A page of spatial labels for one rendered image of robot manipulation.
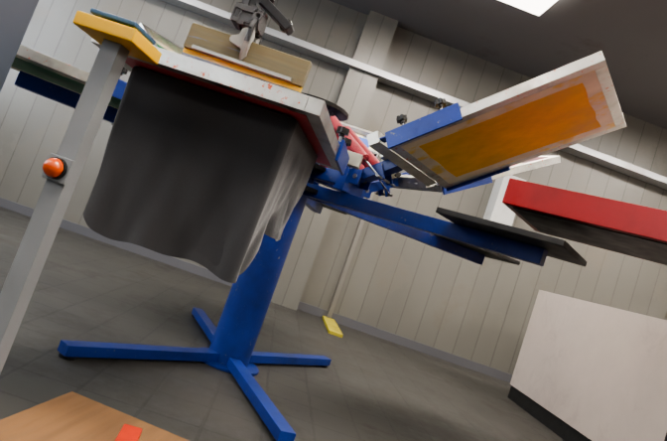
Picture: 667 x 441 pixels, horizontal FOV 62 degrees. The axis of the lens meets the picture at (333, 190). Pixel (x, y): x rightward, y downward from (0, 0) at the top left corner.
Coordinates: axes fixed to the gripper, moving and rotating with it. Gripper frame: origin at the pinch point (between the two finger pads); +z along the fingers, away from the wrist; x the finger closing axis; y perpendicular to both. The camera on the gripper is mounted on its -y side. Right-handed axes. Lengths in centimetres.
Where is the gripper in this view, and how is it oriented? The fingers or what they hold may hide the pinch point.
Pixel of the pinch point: (245, 60)
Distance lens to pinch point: 160.2
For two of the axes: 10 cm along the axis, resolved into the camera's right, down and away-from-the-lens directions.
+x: -0.8, -1.2, -9.9
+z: -3.4, 9.4, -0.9
